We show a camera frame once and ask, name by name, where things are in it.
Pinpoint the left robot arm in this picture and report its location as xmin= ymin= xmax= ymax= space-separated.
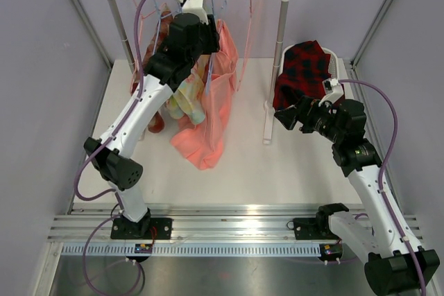
xmin=84 ymin=13 xmax=219 ymax=238

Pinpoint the aluminium mounting rail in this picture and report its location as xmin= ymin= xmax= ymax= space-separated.
xmin=48 ymin=203 xmax=318 ymax=243

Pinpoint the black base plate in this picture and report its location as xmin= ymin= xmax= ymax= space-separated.
xmin=110 ymin=217 xmax=173 ymax=241
xmin=286 ymin=216 xmax=357 ymax=242

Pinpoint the red plaid skirt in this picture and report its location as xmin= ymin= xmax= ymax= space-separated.
xmin=273 ymin=40 xmax=330 ymax=111

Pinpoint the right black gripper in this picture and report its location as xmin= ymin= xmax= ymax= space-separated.
xmin=275 ymin=96 xmax=345 ymax=144

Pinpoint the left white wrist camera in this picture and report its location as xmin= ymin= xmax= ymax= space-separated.
xmin=176 ymin=0 xmax=209 ymax=24

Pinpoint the floral pastel garment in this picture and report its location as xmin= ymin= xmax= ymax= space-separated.
xmin=165 ymin=55 xmax=210 ymax=125

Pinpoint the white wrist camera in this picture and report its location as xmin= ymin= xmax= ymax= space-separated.
xmin=176 ymin=0 xmax=209 ymax=24
xmin=318 ymin=78 xmax=344 ymax=107

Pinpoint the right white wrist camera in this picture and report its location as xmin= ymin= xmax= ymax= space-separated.
xmin=318 ymin=78 xmax=344 ymax=107

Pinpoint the salmon pink skirt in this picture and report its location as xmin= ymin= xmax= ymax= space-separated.
xmin=171 ymin=19 xmax=239 ymax=170

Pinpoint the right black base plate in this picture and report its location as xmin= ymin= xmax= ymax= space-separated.
xmin=286 ymin=216 xmax=357 ymax=242

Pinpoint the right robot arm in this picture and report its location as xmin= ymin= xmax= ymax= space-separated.
xmin=275 ymin=96 xmax=440 ymax=295

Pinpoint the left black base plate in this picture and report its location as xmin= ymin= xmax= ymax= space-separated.
xmin=110 ymin=217 xmax=173 ymax=241

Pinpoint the brown plaid garment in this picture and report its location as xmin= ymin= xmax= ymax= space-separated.
xmin=140 ymin=9 xmax=174 ymax=133

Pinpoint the white slotted cable duct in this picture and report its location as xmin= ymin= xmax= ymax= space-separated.
xmin=62 ymin=242 xmax=321 ymax=257

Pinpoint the pink wire hanger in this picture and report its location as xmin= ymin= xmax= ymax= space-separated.
xmin=130 ymin=0 xmax=156 ymax=94
xmin=237 ymin=0 xmax=264 ymax=92

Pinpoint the white plastic basket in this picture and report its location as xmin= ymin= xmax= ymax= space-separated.
xmin=278 ymin=46 xmax=339 ymax=80

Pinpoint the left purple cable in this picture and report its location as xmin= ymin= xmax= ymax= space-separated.
xmin=74 ymin=0 xmax=185 ymax=294

